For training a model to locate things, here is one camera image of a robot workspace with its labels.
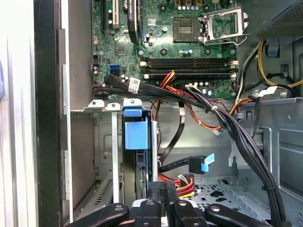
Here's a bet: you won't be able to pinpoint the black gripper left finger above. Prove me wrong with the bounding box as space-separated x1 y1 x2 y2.
70 181 163 227

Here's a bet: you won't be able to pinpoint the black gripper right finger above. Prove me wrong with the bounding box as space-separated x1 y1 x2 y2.
166 180 273 227

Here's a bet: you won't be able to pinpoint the red yellow disk power wire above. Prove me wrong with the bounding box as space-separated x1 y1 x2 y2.
158 172 196 200

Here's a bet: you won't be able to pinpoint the black wire with blue tab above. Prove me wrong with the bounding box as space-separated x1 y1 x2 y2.
157 100 215 175

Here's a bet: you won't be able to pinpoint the hard disk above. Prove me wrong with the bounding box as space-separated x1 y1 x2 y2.
120 107 159 204

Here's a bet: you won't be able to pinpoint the metal disk bay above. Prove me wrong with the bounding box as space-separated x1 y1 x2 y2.
71 98 159 213

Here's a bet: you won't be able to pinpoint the black RAM slot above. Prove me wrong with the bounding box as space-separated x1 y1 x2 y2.
140 68 238 74
140 56 238 62
140 61 238 69
143 73 237 80

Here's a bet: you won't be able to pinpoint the black expansion slot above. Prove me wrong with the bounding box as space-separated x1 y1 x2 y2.
102 0 107 41

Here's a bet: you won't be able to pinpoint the white expansion slot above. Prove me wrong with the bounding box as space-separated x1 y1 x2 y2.
112 0 120 29

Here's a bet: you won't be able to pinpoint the metal drive cage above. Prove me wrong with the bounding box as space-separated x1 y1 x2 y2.
228 96 303 227

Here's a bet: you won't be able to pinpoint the black PC case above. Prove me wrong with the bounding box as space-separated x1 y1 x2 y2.
33 0 303 227

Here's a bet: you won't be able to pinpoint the green motherboard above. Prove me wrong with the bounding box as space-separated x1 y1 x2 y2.
91 0 239 100

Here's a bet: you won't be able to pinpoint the CPU socket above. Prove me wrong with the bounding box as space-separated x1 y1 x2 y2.
172 16 199 43

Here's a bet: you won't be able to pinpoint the black graphics card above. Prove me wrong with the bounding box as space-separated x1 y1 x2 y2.
123 0 141 44

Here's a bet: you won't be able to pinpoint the metal socket cover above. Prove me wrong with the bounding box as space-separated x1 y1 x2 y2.
203 6 249 43

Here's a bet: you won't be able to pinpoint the grey power supply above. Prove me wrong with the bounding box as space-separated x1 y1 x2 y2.
246 0 303 44

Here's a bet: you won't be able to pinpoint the thin orange wire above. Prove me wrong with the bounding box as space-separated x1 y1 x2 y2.
151 98 255 137

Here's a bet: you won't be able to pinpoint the red orange wire bundle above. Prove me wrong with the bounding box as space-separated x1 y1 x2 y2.
160 70 190 95

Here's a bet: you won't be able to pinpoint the yellow black power wires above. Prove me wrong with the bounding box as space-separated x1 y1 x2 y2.
235 40 303 100

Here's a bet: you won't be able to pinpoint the wire locking lever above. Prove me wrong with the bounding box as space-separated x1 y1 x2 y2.
203 33 250 47

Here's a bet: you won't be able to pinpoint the blue plastic cable clip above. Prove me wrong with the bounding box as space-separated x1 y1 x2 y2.
265 44 280 57

